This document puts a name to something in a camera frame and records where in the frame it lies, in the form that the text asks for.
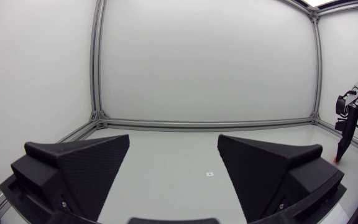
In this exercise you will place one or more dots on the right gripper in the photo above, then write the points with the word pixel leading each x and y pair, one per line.
pixel 352 123

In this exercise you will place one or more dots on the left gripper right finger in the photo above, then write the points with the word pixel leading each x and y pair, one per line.
pixel 256 177

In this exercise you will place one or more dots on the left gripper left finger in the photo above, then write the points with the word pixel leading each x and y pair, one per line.
pixel 85 174

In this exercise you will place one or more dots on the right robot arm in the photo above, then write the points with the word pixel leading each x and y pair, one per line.
pixel 357 90

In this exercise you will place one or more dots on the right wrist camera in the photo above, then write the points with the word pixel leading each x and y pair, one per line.
pixel 340 125

